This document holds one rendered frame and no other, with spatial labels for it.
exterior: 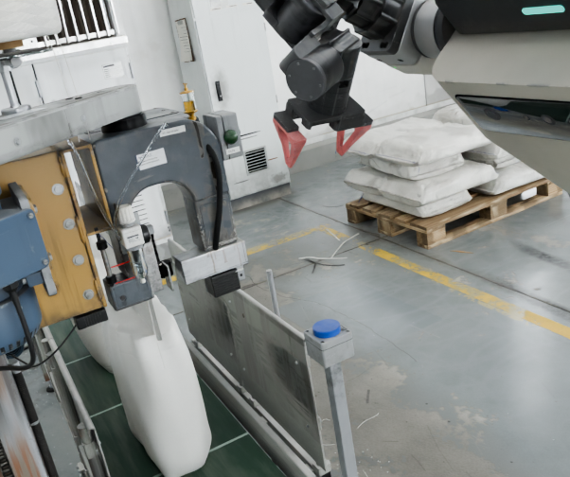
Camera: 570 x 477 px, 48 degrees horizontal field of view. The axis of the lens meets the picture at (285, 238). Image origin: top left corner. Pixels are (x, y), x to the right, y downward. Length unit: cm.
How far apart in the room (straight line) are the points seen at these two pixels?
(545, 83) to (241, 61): 434
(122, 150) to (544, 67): 75
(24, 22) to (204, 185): 48
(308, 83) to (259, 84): 430
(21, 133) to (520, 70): 71
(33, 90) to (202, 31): 151
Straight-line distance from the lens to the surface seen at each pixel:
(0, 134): 104
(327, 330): 139
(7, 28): 101
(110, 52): 404
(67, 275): 128
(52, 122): 112
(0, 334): 107
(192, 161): 129
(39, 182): 123
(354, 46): 91
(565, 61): 85
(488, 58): 93
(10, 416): 143
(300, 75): 86
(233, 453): 189
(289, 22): 92
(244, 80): 509
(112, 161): 124
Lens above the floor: 153
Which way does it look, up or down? 20 degrees down
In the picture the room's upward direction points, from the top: 10 degrees counter-clockwise
